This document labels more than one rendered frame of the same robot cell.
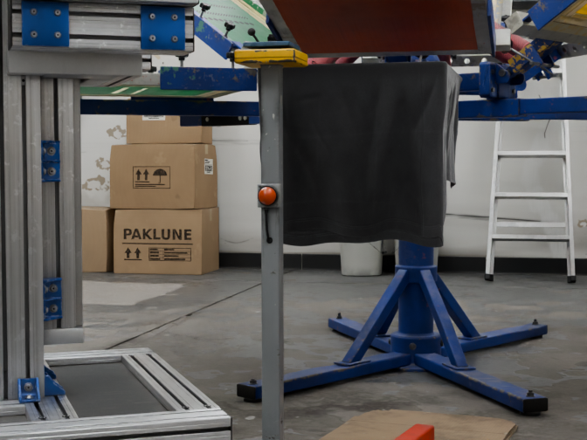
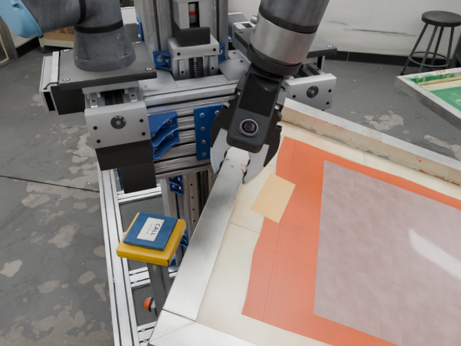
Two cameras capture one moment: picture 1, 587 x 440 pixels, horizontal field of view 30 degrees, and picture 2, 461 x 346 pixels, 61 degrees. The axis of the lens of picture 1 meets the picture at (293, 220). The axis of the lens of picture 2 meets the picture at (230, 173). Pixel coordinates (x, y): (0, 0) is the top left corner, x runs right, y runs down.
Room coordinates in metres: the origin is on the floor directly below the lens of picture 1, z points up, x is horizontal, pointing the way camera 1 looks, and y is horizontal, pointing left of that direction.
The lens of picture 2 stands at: (2.52, -0.60, 1.64)
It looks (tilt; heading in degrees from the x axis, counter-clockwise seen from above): 38 degrees down; 90
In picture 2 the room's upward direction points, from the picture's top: straight up
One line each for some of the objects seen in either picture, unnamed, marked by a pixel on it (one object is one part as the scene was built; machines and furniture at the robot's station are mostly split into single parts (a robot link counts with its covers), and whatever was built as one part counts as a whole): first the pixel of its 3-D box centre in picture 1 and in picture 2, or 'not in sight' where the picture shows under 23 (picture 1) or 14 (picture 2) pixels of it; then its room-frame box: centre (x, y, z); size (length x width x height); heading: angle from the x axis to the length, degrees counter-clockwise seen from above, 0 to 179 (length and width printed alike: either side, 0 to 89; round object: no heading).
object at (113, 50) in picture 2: not in sight; (101, 40); (2.20, 0.36, 1.31); 0.15 x 0.15 x 0.10
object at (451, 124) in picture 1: (447, 154); not in sight; (2.75, -0.39, 0.74); 0.46 x 0.04 x 0.42; 167
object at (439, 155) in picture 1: (349, 155); not in sight; (2.57, -0.13, 0.74); 0.45 x 0.03 x 0.43; 77
